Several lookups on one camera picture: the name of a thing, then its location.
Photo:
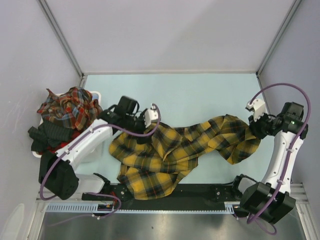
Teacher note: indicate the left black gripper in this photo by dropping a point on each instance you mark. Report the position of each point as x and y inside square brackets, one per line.
[143, 140]

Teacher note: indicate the white laundry basket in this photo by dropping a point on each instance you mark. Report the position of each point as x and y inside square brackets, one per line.
[95, 153]

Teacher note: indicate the dark striped shirt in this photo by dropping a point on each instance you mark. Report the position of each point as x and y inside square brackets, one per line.
[50, 134]

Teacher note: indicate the right aluminium frame post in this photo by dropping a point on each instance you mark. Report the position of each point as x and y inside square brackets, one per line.
[278, 36]

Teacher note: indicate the yellow plaid shirt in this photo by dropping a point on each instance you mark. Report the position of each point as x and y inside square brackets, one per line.
[153, 169]

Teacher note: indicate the white slotted cable duct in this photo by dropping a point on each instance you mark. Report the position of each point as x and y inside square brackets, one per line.
[96, 208]

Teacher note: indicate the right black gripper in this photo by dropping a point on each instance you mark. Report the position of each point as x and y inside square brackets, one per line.
[254, 126]

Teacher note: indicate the aluminium frame post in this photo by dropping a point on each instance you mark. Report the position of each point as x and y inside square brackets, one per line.
[278, 36]
[48, 13]

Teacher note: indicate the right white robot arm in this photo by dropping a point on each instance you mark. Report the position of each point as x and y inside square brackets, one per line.
[270, 198]

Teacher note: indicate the left aluminium frame post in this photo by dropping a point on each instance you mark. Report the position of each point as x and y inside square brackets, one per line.
[48, 13]

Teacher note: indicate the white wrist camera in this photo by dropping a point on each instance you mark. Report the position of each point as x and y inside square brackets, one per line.
[258, 107]
[151, 115]

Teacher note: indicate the red black plaid shirt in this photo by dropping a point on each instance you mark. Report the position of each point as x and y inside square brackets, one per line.
[52, 149]

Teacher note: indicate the red blue plaid shirt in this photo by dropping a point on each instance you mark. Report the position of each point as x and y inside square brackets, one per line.
[75, 109]

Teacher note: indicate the aluminium front rail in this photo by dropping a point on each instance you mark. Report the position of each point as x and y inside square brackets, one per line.
[297, 192]

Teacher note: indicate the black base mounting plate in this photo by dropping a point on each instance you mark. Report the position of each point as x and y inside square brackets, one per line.
[184, 198]

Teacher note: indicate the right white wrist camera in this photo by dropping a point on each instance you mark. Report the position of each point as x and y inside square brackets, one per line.
[258, 107]

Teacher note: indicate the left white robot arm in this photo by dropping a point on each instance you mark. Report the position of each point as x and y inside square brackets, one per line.
[57, 172]

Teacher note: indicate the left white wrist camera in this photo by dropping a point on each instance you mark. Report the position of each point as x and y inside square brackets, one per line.
[151, 115]

